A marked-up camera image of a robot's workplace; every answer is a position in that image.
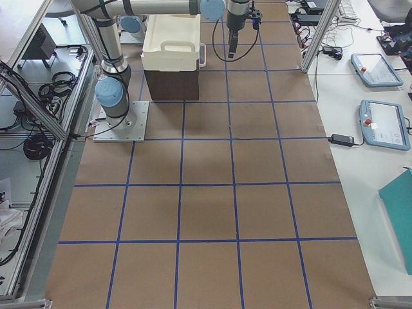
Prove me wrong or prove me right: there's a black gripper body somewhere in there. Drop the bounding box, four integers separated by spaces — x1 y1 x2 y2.
227 0 249 32

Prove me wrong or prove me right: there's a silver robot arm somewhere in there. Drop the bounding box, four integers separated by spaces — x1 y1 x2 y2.
120 15 147 37
71 0 257 88

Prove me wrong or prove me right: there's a white plastic tray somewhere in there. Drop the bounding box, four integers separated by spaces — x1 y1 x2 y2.
141 14 201 71

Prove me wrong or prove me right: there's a dark brown wooden cabinet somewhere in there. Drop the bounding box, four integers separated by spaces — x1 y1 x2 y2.
144 70 199 101

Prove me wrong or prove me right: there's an upper teach pendant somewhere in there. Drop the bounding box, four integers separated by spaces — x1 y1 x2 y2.
351 53 404 88

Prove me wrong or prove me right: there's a teach pendant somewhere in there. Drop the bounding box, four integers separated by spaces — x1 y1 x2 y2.
351 53 404 88
359 100 411 151

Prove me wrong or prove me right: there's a black power adapter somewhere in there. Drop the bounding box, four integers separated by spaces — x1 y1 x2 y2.
328 134 355 147

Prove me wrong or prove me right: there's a lower teach pendant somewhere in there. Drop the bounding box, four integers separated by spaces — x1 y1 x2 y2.
359 100 411 151

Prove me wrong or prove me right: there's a black electronics box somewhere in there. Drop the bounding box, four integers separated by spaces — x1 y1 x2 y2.
22 23 57 60

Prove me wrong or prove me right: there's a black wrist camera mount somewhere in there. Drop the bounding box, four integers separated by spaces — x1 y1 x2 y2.
248 1 263 32

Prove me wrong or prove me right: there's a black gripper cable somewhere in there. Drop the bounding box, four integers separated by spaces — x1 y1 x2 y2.
211 15 261 62

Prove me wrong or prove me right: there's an aluminium frame post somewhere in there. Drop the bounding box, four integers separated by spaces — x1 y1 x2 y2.
301 0 341 73

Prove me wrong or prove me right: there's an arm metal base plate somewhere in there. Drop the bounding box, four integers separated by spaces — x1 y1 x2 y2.
92 101 149 142
119 30 145 45

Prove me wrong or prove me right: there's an aluminium side frame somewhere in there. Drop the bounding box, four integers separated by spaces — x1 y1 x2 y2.
1 1 94 301

